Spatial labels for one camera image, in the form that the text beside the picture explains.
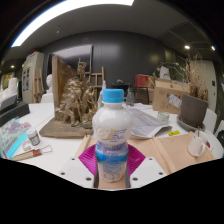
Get black wall screen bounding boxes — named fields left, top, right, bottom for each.
left=46, top=44, right=94, bottom=76

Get black flat case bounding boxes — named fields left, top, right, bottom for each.
left=0, top=94, right=31, bottom=128

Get white chair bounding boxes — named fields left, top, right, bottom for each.
left=40, top=92, right=55, bottom=104
left=203, top=108, right=218, bottom=134

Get red box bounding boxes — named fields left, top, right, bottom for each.
left=134, top=73, right=151, bottom=88

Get pale wooden drawing board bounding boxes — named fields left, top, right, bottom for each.
left=153, top=131, right=216, bottom=174
left=73, top=134, right=173, bottom=191

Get ceiling light panel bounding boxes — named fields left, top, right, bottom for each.
left=11, top=0, right=135, bottom=48

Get printed grey paper sheet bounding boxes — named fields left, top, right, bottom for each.
left=123, top=103, right=173, bottom=139

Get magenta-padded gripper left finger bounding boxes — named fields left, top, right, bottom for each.
left=59, top=143, right=100, bottom=190

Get beige cabinet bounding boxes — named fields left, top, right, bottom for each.
left=21, top=51, right=45, bottom=104

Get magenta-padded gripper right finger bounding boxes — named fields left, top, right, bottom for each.
left=125, top=143, right=168, bottom=190

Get small silver-lidded paint jar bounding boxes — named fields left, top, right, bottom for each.
left=26, top=128, right=42, bottom=147

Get white mug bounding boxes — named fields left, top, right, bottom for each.
left=187, top=130, right=210, bottom=158

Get grey pot with dried plant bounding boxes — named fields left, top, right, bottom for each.
left=178, top=54, right=209, bottom=128

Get wooden easel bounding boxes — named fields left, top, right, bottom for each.
left=88, top=65, right=106, bottom=101
left=32, top=68, right=44, bottom=104

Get dark spray bottle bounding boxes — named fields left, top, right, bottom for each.
left=125, top=84, right=135, bottom=108

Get small clear glass jar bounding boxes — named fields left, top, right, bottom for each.
left=157, top=111, right=171, bottom=125

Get white plaster bust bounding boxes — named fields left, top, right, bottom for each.
left=44, top=73, right=54, bottom=96

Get bronze relief sculpture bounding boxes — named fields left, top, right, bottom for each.
left=39, top=54, right=99, bottom=139

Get dark round plant saucer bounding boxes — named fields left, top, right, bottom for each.
left=176, top=114, right=206, bottom=133

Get wooden-handled wire tool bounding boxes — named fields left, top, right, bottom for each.
left=9, top=144, right=54, bottom=162

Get colourful painted canvas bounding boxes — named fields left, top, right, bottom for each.
left=0, top=116, right=33, bottom=160

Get black backpack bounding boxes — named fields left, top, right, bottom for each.
left=215, top=129, right=224, bottom=148

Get yellow tag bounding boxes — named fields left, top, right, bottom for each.
left=167, top=129, right=181, bottom=137

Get clear green-labelled spray bottle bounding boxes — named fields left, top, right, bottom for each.
left=97, top=79, right=108, bottom=109

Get cardboard box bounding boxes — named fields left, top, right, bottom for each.
left=151, top=77, right=191, bottom=115

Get round ceiling spotlights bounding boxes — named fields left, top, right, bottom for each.
left=184, top=44, right=217, bottom=52

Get white blue-capped drink bottle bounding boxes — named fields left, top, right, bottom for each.
left=92, top=88, right=134, bottom=183

